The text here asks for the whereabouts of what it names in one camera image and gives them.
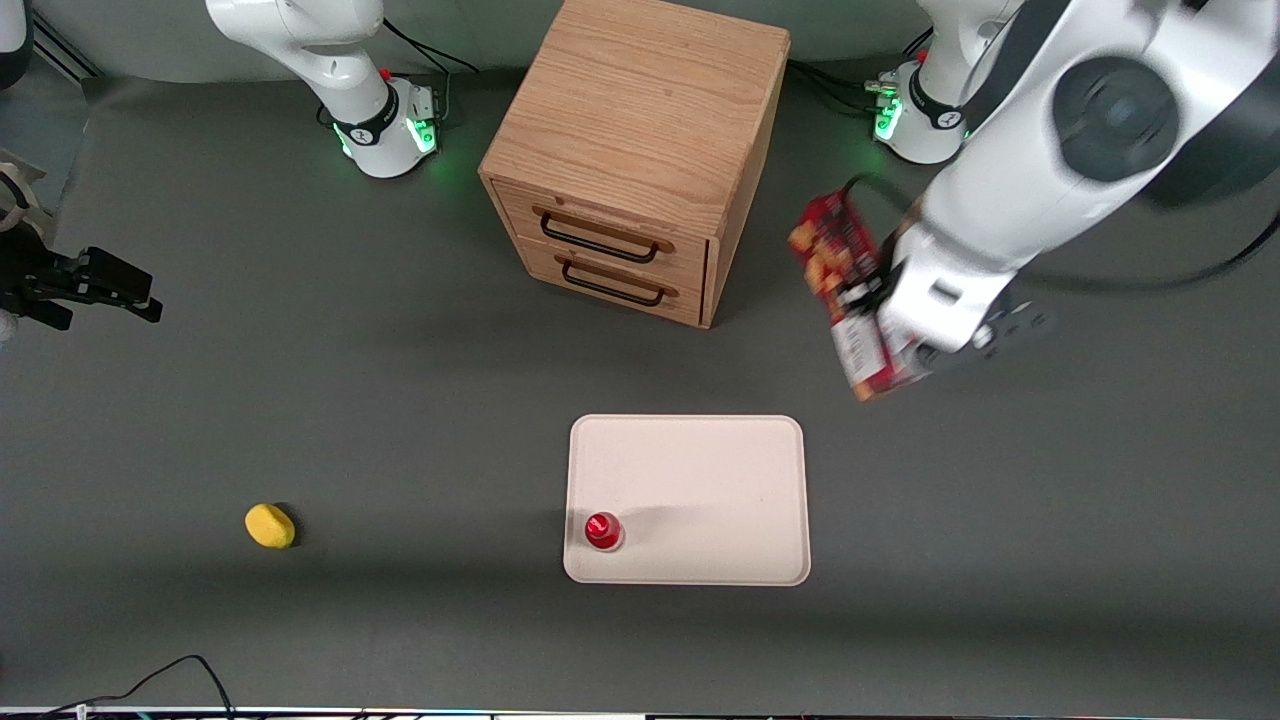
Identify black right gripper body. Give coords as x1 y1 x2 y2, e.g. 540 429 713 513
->
0 225 59 317

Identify red cookie box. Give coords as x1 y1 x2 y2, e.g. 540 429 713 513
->
787 189 933 403

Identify cream plastic tray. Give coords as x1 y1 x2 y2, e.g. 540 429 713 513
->
563 414 812 587

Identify wooden drawer front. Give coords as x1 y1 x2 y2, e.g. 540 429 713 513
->
494 180 711 292
514 236 707 327

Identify wooden two-drawer cabinet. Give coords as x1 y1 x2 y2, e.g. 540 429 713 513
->
478 0 792 330

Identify pale right wrist camera mount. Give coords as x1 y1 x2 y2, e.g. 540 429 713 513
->
0 150 48 237

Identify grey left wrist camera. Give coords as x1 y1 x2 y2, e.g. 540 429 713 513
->
915 298 1050 367

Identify black left base cables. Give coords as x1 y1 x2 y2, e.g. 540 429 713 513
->
787 30 936 113

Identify black base cables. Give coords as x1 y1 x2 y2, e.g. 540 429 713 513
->
787 30 936 113
318 18 480 129

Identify black metal drawer handle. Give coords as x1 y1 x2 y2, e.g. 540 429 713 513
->
555 254 679 308
532 204 676 265

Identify black loose cable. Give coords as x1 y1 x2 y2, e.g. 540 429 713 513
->
35 654 237 720

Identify black right base cables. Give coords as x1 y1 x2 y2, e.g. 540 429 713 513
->
318 18 480 129

